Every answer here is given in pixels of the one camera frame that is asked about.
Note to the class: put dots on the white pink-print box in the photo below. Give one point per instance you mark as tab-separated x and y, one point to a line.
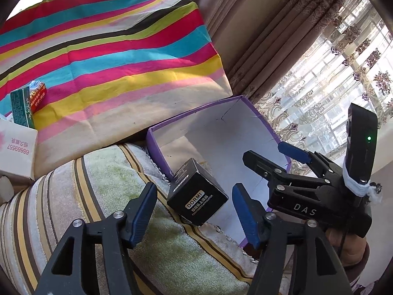
18	150

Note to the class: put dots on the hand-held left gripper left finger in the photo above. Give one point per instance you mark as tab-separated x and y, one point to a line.
143	213

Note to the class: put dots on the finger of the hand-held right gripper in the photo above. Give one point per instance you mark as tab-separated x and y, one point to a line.
294	153
264	167

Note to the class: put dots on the small white object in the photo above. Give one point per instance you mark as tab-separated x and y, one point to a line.
5	190

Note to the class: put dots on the purple cardboard box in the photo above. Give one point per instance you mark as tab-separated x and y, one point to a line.
215	129

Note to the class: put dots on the person's right hand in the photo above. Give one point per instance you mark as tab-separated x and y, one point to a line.
347	247

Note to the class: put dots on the floral lace curtain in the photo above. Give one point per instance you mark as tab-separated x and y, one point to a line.
322	98

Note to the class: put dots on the colourful striped cloth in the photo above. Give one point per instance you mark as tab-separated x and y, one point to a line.
122	67

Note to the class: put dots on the brown floral curtain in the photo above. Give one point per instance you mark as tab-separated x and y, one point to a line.
245	21

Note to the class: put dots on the small red carton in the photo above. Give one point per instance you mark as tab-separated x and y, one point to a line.
37	98

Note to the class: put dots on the green carton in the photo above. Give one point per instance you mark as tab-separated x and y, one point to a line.
21	107

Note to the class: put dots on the striped green beige towel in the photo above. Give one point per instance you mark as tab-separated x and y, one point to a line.
101	175

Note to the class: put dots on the small black box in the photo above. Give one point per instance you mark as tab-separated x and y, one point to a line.
196	196

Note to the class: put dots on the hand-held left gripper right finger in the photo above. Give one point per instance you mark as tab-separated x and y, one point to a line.
245	218

